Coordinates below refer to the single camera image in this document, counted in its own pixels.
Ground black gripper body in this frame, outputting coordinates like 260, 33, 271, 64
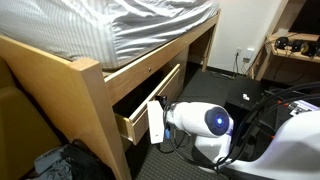
159, 95, 172, 113

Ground black power cable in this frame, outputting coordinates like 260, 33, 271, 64
209, 52, 242, 80

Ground clothes pile on floor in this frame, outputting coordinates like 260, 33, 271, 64
63, 139, 108, 180

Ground grey blue clothes pile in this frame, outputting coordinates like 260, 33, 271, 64
33, 146, 74, 180

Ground black clamp with orange handle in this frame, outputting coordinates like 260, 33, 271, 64
262, 89, 290, 110

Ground wooden desk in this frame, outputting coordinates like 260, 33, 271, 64
249, 31, 320, 95

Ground light wooden drawer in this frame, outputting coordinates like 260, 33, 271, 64
114, 63, 186, 146

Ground wooden bed frame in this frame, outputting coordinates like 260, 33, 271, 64
0, 9, 222, 180

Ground black yellow round device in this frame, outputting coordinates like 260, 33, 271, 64
300, 40, 320, 58

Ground wooden dresser with drawers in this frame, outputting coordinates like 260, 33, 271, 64
166, 44, 190, 101

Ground mattress with striped grey sheet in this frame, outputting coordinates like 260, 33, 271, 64
0, 0, 219, 71

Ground black box cabinet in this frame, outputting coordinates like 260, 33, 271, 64
225, 75, 268, 112

